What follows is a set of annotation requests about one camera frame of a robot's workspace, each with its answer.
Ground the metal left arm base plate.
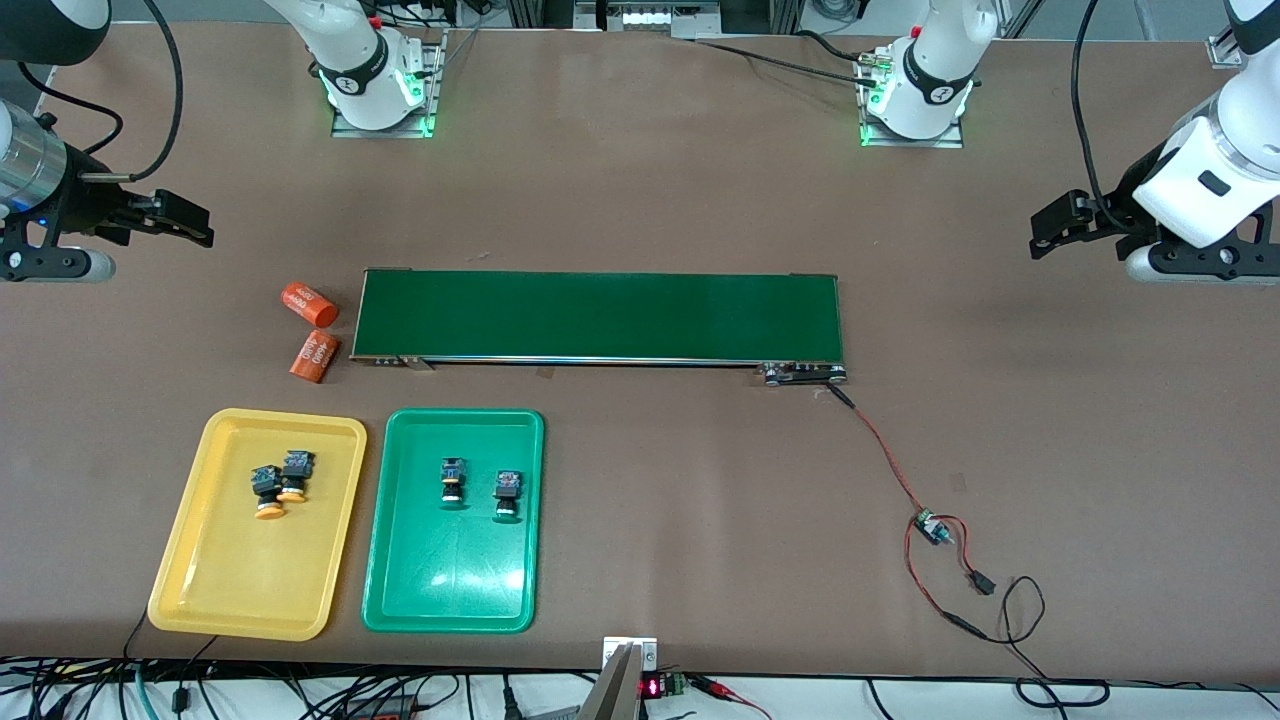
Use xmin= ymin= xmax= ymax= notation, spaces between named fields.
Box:
xmin=858 ymin=50 xmax=966 ymax=149

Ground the black cable bundle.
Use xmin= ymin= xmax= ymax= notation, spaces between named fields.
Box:
xmin=0 ymin=610 xmax=601 ymax=720

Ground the green conveyor belt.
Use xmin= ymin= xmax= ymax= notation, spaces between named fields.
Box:
xmin=349 ymin=267 xmax=849 ymax=387

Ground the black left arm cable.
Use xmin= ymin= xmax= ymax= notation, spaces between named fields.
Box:
xmin=1070 ymin=0 xmax=1136 ymax=228

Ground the grey camera mount pole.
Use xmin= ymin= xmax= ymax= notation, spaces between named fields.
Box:
xmin=577 ymin=643 xmax=646 ymax=720

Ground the small metal bracket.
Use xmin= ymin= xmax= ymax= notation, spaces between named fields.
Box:
xmin=602 ymin=636 xmax=659 ymax=671

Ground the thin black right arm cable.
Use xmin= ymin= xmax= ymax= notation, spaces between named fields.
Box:
xmin=15 ymin=62 xmax=124 ymax=161

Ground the yellow mushroom push button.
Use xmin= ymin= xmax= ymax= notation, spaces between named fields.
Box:
xmin=249 ymin=465 xmax=289 ymax=521
xmin=277 ymin=450 xmax=317 ymax=504

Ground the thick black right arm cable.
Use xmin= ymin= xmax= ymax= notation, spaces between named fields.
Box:
xmin=75 ymin=0 xmax=185 ymax=184

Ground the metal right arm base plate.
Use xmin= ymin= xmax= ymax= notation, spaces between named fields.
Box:
xmin=330 ymin=30 xmax=446 ymax=138

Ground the black table cable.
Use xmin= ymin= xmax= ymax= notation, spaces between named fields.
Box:
xmin=693 ymin=30 xmax=881 ymax=86

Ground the yellow plastic tray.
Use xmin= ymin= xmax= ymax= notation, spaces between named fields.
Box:
xmin=147 ymin=407 xmax=369 ymax=642

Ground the aluminium frame structure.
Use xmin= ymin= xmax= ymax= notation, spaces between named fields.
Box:
xmin=505 ymin=0 xmax=806 ymax=41

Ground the green plastic tray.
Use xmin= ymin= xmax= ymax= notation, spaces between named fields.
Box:
xmin=361 ymin=408 xmax=546 ymax=635

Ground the orange cylinder white 4680 print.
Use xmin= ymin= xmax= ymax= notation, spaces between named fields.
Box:
xmin=281 ymin=283 xmax=341 ymax=329
xmin=289 ymin=330 xmax=343 ymax=384

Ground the thin black power cable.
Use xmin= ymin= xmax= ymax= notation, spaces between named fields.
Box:
xmin=985 ymin=576 xmax=1111 ymax=709

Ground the red clip lead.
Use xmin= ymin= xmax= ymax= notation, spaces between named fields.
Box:
xmin=690 ymin=675 xmax=776 ymax=720

